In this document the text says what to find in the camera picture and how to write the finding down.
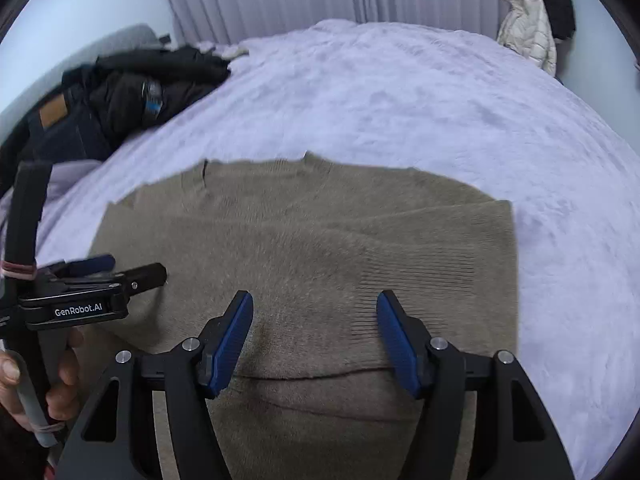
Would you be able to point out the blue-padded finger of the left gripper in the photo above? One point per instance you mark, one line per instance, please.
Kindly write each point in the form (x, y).
(93, 265)

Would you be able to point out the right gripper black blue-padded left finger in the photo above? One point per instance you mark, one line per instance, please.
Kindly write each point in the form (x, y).
(114, 435)

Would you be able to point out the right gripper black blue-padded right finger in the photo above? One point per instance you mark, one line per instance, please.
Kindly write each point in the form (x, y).
(514, 436)

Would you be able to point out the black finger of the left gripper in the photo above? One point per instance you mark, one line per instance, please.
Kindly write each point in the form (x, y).
(148, 277)

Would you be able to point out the olive brown knit sweater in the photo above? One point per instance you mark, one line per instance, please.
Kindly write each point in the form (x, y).
(312, 396)

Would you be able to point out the dark blue jeans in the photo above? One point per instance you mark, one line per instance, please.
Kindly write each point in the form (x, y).
(59, 128)

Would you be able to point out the black jacket with badge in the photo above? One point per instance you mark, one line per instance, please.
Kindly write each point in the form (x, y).
(144, 88)

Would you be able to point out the lavender plush bed blanket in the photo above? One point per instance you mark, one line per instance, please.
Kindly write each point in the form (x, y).
(457, 105)

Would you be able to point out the cream puffer jacket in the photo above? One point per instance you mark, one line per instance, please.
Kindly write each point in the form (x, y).
(526, 30)

